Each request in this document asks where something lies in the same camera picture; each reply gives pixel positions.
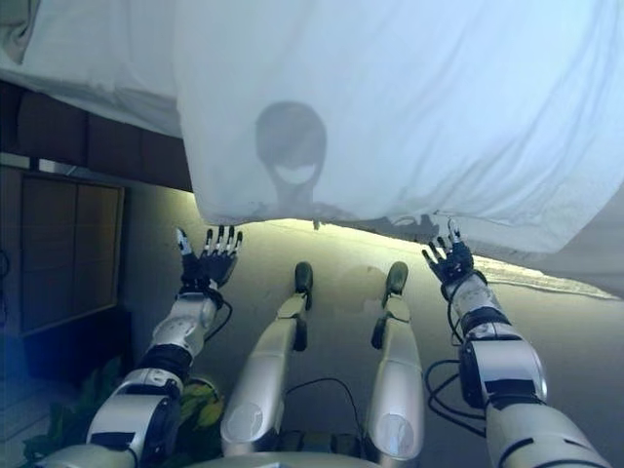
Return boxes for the left silver robot leg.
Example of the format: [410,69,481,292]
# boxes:
[219,290,310,446]

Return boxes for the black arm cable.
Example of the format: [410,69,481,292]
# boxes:
[423,359,489,424]
[207,291,234,343]

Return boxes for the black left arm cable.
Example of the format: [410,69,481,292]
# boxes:
[207,291,234,343]

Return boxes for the right dark robot foot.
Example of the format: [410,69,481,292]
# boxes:
[384,261,410,299]

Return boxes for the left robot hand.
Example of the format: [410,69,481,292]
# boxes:
[175,224,244,293]

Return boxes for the white duvet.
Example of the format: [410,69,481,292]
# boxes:
[173,0,624,255]

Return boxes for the white fringed textured blanket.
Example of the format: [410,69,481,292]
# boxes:
[311,204,441,241]

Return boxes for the silver robot leg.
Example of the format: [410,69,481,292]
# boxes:
[219,290,310,446]
[365,291,425,458]

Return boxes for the beige bed cover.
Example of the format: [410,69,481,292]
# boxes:
[559,179,624,299]

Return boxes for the dark robot foot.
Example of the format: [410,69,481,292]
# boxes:
[384,261,410,299]
[293,261,315,297]

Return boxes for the upholstered bed frame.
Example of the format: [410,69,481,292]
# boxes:
[0,80,197,197]

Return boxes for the green leafy plant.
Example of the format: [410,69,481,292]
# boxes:
[23,358,226,468]

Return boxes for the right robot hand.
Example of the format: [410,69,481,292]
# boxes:
[421,218,474,288]

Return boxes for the wooden bedside cabinet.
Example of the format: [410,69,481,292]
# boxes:
[0,168,127,338]

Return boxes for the black torso cable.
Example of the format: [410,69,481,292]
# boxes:
[285,377,371,441]

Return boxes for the left dark robot foot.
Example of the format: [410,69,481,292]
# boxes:
[293,261,315,297]

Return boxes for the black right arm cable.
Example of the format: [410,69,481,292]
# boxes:
[423,359,489,424]

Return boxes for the white mattress sheet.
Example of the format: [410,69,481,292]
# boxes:
[0,0,197,143]

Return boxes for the right silver robot leg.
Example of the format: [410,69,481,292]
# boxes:
[365,291,425,458]

